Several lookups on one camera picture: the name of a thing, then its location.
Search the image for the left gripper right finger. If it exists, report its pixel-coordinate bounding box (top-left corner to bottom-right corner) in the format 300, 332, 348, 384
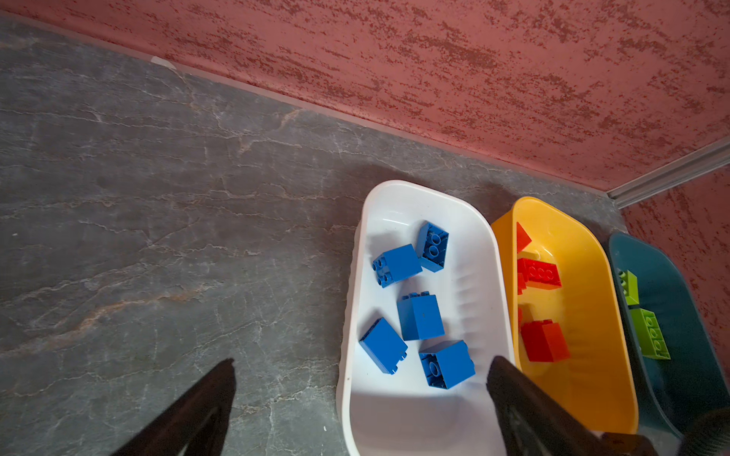
486, 355, 623, 456

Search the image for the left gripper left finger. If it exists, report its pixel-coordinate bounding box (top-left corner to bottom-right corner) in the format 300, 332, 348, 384
115, 358, 237, 455

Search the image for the blue lego cube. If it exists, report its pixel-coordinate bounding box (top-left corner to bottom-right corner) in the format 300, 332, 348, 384
419, 340, 476, 390

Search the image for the green lego brick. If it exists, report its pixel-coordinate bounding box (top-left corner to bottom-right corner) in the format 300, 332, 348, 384
619, 271, 640, 306
629, 308, 671, 360

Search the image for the red lego plate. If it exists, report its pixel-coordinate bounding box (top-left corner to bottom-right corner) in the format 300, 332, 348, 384
517, 258, 562, 295

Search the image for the blue lego brick low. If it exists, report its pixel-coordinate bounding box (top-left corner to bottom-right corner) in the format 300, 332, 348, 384
397, 291, 446, 341

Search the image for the blue lego brick upside-down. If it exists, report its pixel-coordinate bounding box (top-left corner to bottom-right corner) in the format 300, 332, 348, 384
416, 222, 449, 273

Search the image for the red square lego brick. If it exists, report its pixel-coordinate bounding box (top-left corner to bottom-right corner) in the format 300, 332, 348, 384
515, 222, 532, 253

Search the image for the small blue lego brick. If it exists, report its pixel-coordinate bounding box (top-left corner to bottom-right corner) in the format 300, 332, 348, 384
372, 244, 423, 288

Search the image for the yellow plastic bin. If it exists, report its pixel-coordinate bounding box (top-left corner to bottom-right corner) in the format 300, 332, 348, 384
492, 197, 639, 434

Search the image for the teal plastic bin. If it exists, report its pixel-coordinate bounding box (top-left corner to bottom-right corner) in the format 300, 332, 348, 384
606, 232, 729, 438

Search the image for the white plastic bin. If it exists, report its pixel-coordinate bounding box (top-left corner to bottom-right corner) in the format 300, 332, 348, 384
338, 180, 514, 455

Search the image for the right corner aluminium post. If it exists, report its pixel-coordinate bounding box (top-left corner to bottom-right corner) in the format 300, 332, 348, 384
606, 137, 729, 209

